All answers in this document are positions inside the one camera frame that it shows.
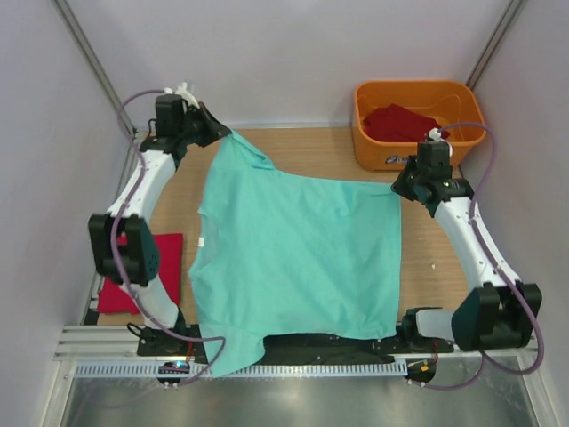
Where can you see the right aluminium corner post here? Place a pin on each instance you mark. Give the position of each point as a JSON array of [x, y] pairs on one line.
[[506, 22]]

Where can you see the folded magenta t shirt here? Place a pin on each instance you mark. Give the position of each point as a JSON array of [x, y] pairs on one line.
[[113, 300]]

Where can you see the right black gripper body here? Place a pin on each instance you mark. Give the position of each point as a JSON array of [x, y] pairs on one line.
[[407, 182]]

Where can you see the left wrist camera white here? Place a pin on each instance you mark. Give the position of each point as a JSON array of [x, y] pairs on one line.
[[183, 90]]

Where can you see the left aluminium corner post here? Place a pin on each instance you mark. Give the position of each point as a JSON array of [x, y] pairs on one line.
[[77, 33]]

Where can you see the aluminium frame rail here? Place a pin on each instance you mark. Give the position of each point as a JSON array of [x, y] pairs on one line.
[[107, 342]]

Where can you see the aluminium corner post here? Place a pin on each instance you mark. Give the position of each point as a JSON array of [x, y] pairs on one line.
[[506, 22], [77, 33]]

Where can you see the teal t shirt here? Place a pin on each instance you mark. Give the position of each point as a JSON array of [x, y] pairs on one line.
[[281, 253]]

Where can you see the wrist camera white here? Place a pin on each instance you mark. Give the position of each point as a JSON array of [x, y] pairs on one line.
[[436, 134], [183, 90]]

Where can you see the orange plastic bin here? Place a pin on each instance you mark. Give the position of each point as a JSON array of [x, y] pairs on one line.
[[453, 105]]

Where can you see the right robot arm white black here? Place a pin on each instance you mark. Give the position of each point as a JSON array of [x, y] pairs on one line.
[[499, 309]]

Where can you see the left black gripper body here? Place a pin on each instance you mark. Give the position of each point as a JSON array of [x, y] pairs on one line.
[[194, 126]]

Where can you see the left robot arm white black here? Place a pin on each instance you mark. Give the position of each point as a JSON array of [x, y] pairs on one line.
[[123, 247]]

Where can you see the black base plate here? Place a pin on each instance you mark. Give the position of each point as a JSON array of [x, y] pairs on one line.
[[301, 349]]

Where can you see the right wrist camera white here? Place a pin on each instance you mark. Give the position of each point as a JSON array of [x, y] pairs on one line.
[[436, 134]]

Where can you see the dark red t shirt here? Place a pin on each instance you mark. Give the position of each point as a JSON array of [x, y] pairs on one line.
[[398, 124]]

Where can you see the white slotted cable duct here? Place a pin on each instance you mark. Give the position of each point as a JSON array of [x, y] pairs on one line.
[[180, 370]]

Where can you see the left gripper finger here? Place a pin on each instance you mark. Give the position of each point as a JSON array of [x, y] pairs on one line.
[[209, 119], [215, 131]]

